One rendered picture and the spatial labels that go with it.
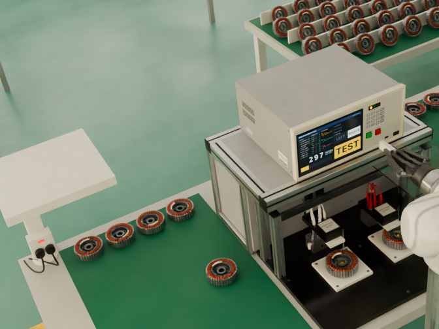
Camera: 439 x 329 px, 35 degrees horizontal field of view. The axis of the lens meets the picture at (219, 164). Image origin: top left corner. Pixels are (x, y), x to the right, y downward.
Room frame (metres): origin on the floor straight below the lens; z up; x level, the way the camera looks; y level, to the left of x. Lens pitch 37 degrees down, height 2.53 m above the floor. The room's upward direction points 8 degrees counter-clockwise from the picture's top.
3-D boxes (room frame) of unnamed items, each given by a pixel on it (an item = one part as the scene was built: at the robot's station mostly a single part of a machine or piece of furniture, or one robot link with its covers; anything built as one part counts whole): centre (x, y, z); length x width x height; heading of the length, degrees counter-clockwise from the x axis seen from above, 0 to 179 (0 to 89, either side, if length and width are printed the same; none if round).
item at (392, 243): (1.75, -0.59, 0.80); 0.11 x 0.11 x 0.04
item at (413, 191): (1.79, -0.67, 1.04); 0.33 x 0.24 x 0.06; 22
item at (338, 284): (1.66, -0.37, 0.78); 0.15 x 0.15 x 0.01; 22
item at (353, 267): (1.66, -0.37, 0.80); 0.11 x 0.11 x 0.04
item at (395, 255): (1.75, -0.59, 0.78); 0.15 x 0.15 x 0.01; 22
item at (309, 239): (1.80, -0.31, 0.80); 0.08 x 0.05 x 0.06; 112
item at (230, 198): (1.95, -0.03, 0.91); 0.28 x 0.03 x 0.32; 22
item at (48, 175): (1.90, 0.58, 0.98); 0.37 x 0.35 x 0.46; 112
